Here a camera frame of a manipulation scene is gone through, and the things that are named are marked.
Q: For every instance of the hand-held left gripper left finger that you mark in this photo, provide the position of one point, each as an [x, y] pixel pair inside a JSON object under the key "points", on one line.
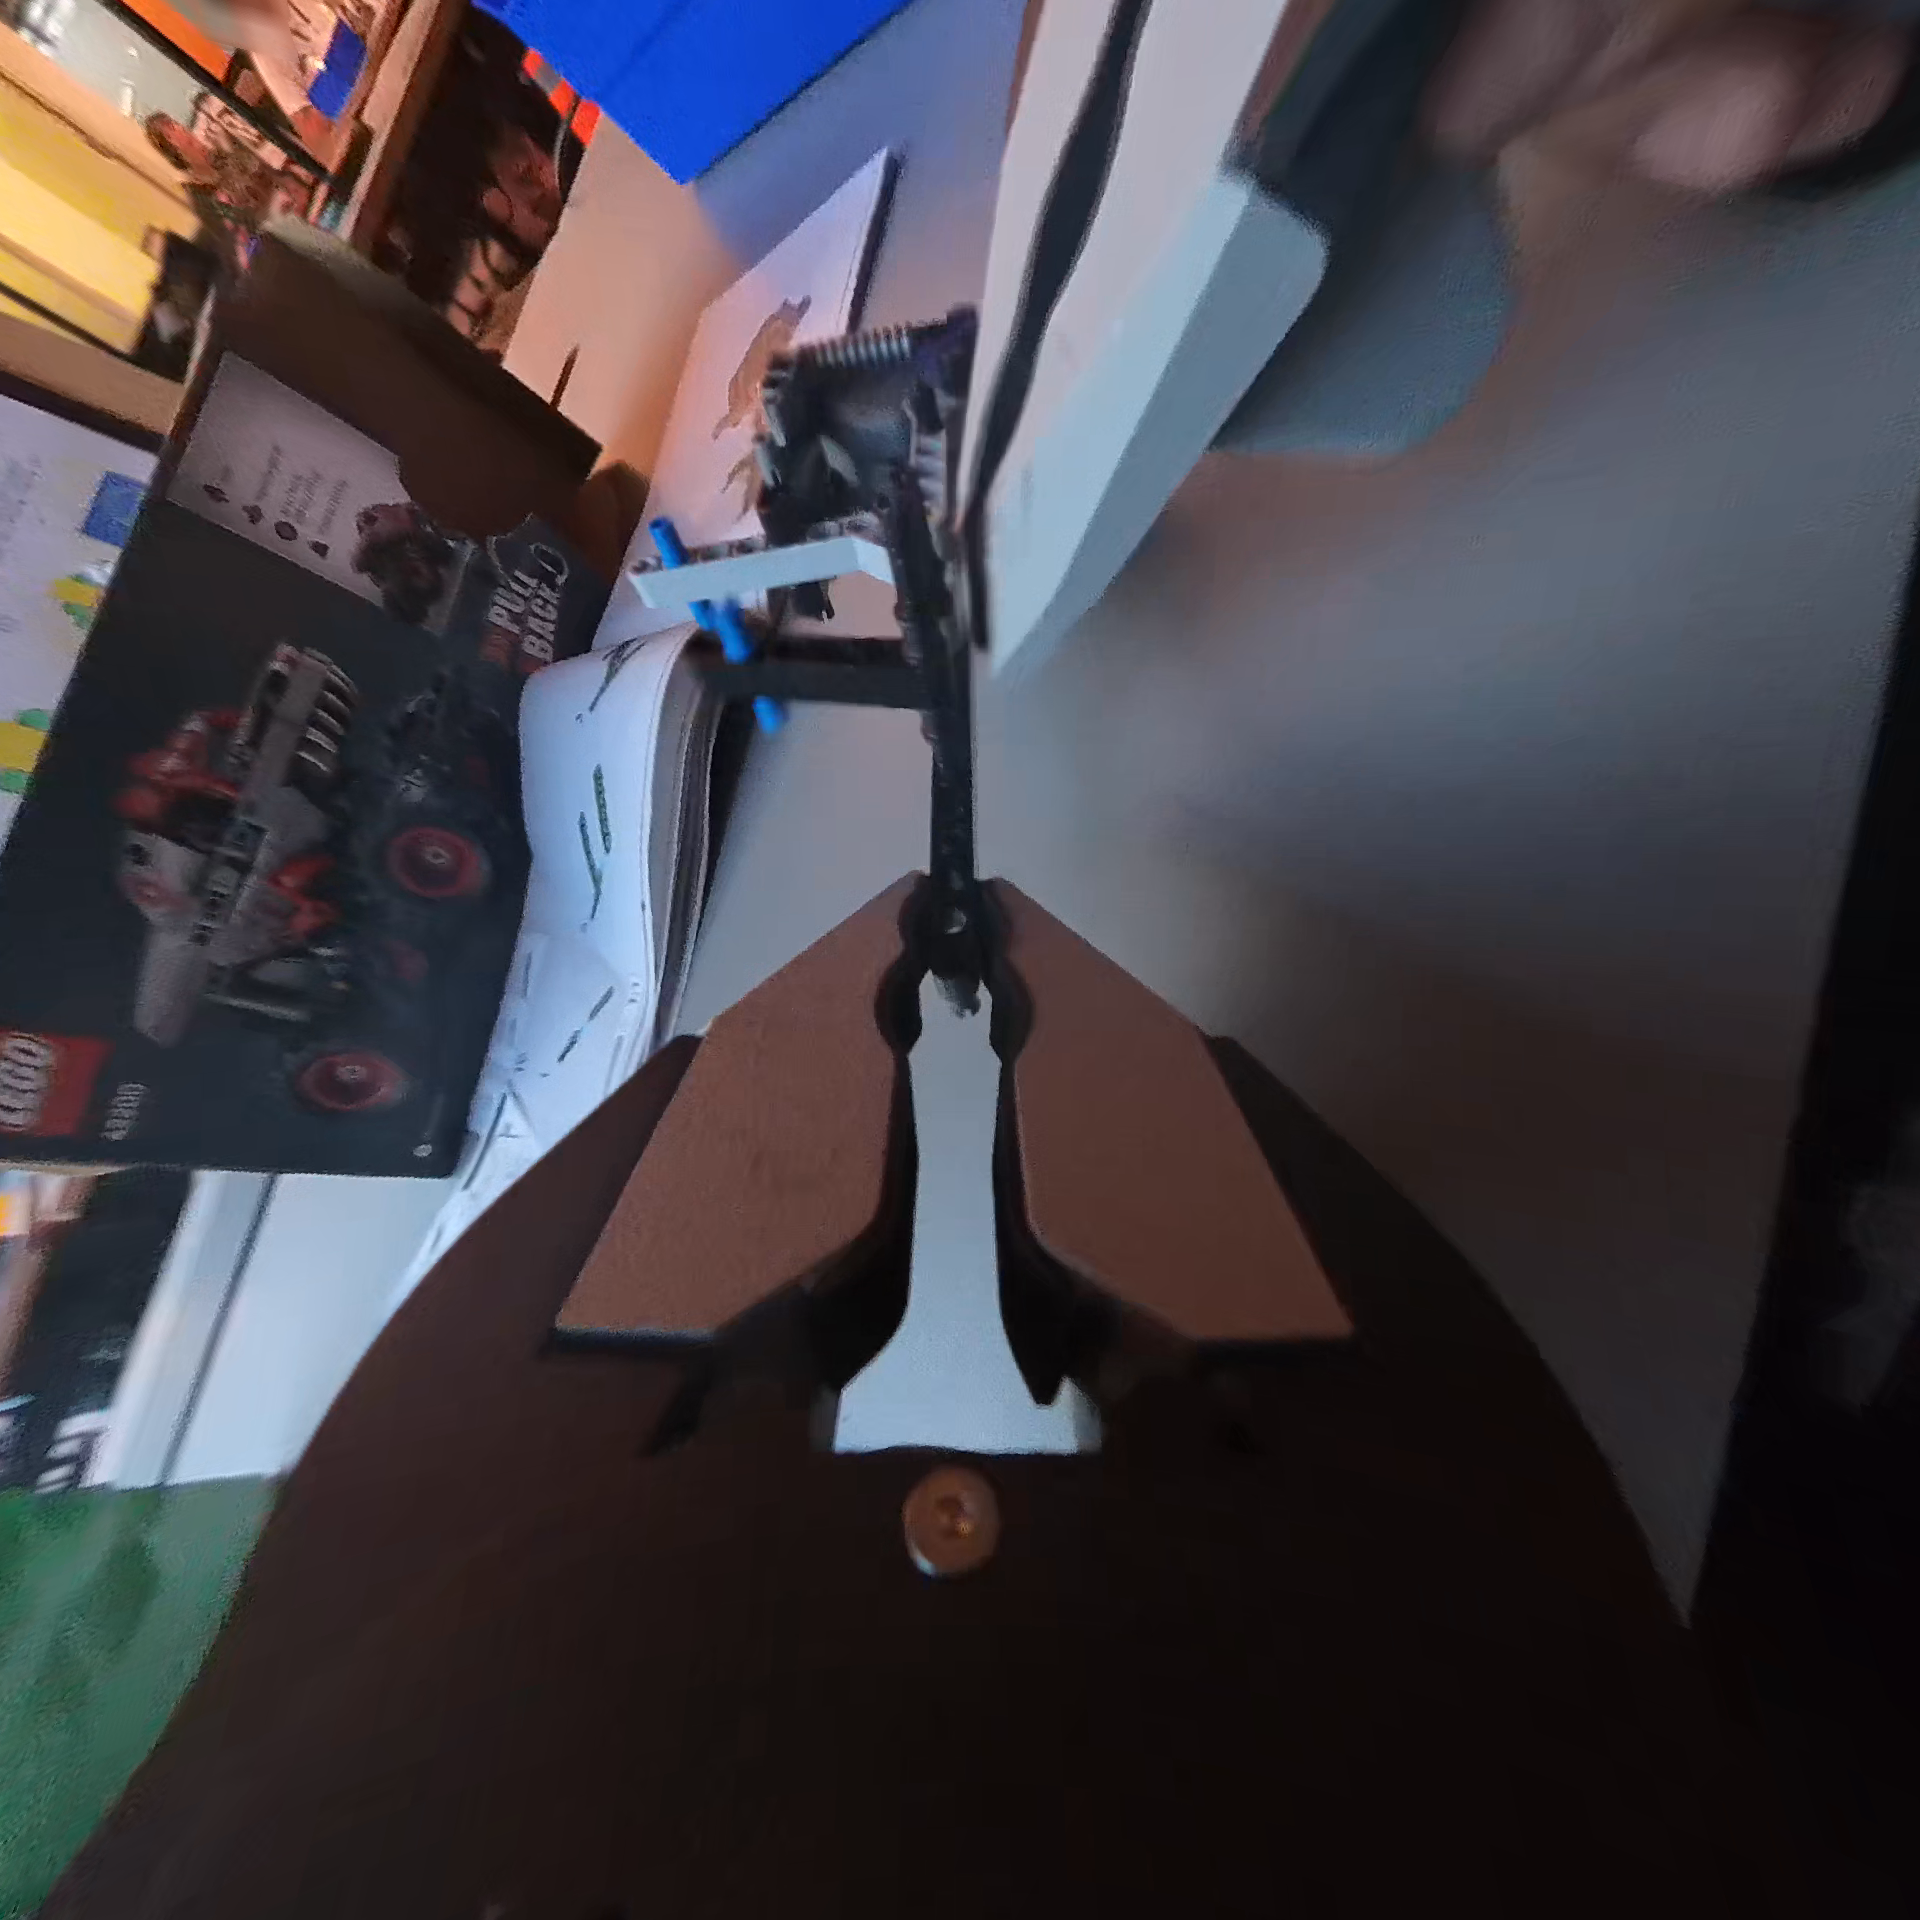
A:
{"points": [[750, 1184]]}

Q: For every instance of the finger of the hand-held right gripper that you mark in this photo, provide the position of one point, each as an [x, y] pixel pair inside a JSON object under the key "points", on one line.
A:
{"points": [[1185, 345], [1049, 89]]}

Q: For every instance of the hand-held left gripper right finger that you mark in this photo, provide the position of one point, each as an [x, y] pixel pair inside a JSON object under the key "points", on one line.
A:
{"points": [[1155, 1184]]}

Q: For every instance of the grey and black lego assembly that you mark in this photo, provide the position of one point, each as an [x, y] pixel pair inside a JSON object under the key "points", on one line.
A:
{"points": [[855, 434]]}

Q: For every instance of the open lego instruction booklet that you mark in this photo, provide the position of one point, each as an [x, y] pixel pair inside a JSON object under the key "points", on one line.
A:
{"points": [[616, 839]]}

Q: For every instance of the dark lego set box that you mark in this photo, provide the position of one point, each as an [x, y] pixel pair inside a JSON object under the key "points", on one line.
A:
{"points": [[299, 779]]}

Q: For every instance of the person's right hand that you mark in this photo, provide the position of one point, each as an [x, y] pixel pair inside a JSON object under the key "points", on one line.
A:
{"points": [[1650, 76]]}

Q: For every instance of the blue plastic bin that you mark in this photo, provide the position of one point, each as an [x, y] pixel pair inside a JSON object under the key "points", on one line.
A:
{"points": [[721, 60]]}

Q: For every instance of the cluttered wooden shelf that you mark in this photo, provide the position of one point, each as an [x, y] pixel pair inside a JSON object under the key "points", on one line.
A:
{"points": [[375, 166]]}

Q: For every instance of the green plastic bin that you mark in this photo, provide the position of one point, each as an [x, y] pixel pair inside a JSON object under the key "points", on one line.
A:
{"points": [[105, 1680]]}

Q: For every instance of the colourful printed poster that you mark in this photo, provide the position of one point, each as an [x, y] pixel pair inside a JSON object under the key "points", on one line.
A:
{"points": [[61, 600]]}

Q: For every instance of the yellow plastic bin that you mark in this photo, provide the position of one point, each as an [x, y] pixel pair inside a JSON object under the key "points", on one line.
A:
{"points": [[75, 254]]}

